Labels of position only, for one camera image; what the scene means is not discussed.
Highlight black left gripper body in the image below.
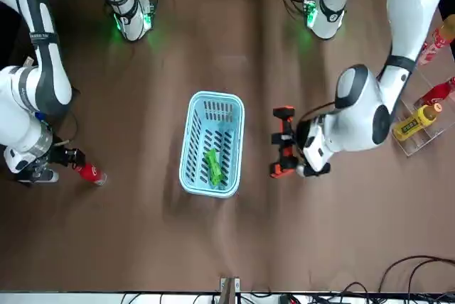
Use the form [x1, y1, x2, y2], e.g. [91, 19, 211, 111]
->
[291, 119, 316, 163]

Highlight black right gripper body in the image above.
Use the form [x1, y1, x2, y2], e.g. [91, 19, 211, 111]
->
[48, 144, 70, 167]

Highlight black orange barcode scanner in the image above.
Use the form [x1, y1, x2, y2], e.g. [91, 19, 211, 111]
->
[269, 106, 299, 180]

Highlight red cola bottle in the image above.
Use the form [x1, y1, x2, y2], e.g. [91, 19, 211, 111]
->
[73, 161, 107, 188]
[418, 77, 455, 106]

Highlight green snack packet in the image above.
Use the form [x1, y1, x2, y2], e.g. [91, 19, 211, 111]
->
[203, 148, 225, 187]

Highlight light blue plastic basket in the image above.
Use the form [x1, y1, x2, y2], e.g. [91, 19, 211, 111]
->
[178, 90, 245, 198]

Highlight yellow tea bottle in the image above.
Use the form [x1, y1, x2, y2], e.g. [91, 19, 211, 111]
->
[392, 102, 446, 142]

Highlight clear acrylic bottle shelf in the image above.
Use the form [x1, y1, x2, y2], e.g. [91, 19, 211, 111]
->
[392, 64, 455, 158]

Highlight orange juice bottle pink label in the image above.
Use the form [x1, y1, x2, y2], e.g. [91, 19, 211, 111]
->
[417, 13, 455, 66]

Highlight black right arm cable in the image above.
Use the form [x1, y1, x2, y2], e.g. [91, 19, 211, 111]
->
[53, 112, 78, 148]

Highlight black left base cables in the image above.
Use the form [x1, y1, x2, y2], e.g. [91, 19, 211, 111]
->
[279, 0, 307, 18]

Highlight aluminium profile post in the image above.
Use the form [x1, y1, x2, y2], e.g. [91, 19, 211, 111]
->
[219, 276, 240, 304]

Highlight black table cable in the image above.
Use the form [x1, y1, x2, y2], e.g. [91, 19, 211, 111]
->
[378, 255, 455, 295]

